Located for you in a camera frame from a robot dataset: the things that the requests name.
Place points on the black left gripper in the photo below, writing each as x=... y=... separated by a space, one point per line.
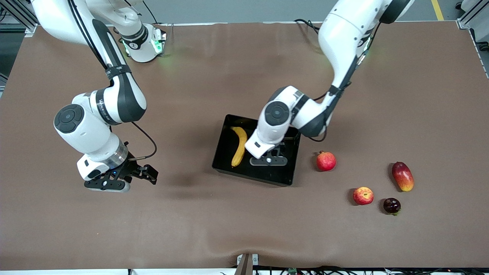
x=282 y=149

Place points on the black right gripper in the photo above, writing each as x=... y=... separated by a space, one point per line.
x=130 y=167

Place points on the black plastic box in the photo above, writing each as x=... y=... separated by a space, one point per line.
x=267 y=175

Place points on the yellow banana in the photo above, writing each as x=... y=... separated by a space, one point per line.
x=240 y=147

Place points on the red yellow apple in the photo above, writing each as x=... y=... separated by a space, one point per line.
x=363 y=196

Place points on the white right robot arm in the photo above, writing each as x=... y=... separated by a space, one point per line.
x=84 y=130

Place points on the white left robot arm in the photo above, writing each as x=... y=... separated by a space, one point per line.
x=344 y=38

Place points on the red pomegranate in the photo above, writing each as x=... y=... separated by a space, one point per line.
x=326 y=161

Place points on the brown table mat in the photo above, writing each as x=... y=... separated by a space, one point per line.
x=191 y=229

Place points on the dark purple mangosteen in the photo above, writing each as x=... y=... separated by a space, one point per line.
x=391 y=205

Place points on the red yellow mango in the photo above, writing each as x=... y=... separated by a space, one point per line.
x=403 y=176

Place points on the grey metal table bracket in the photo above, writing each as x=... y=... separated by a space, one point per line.
x=246 y=261

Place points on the aluminium frame post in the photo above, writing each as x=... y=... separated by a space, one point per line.
x=19 y=15
x=473 y=13

